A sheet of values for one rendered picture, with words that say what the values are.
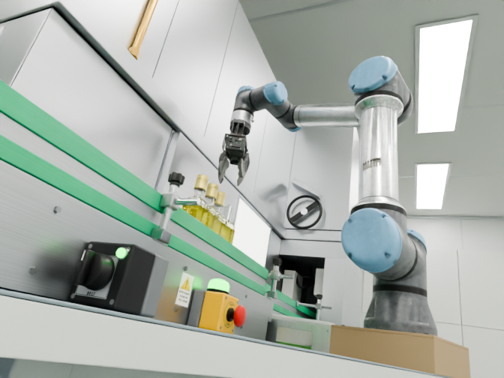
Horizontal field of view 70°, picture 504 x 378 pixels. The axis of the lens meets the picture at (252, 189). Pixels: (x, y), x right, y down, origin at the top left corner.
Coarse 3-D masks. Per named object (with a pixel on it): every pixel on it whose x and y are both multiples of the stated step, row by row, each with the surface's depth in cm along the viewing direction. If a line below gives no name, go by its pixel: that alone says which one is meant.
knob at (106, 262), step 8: (88, 256) 43; (96, 256) 44; (104, 256) 44; (80, 264) 42; (88, 264) 43; (96, 264) 43; (104, 264) 43; (112, 264) 44; (80, 272) 42; (88, 272) 43; (96, 272) 42; (104, 272) 43; (112, 272) 44; (72, 280) 42; (80, 280) 42; (88, 280) 42; (96, 280) 42; (104, 280) 43; (88, 288) 44; (96, 288) 43
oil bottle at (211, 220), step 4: (208, 208) 103; (212, 208) 104; (208, 212) 102; (212, 212) 103; (216, 212) 105; (208, 216) 102; (212, 216) 103; (216, 216) 105; (208, 220) 101; (212, 220) 103; (216, 220) 105; (208, 224) 101; (212, 224) 103; (216, 224) 105; (212, 228) 103; (216, 228) 105
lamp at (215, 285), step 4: (212, 280) 72; (216, 280) 72; (220, 280) 72; (224, 280) 73; (208, 284) 73; (212, 284) 72; (216, 284) 72; (220, 284) 72; (224, 284) 72; (228, 284) 73; (208, 288) 72; (212, 288) 71; (216, 288) 71; (220, 288) 71; (224, 288) 72; (228, 288) 73; (224, 292) 71; (228, 292) 73
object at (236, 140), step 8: (240, 120) 119; (232, 128) 118; (240, 128) 120; (248, 128) 121; (224, 136) 116; (232, 136) 116; (240, 136) 118; (224, 144) 117; (232, 144) 115; (240, 144) 115; (232, 152) 118; (240, 152) 116
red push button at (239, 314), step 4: (236, 308) 68; (240, 308) 68; (244, 308) 70; (232, 312) 69; (236, 312) 68; (240, 312) 68; (244, 312) 70; (232, 316) 69; (236, 316) 67; (240, 316) 68; (244, 316) 70; (236, 320) 67; (240, 320) 68; (244, 320) 70; (236, 324) 68; (240, 324) 68
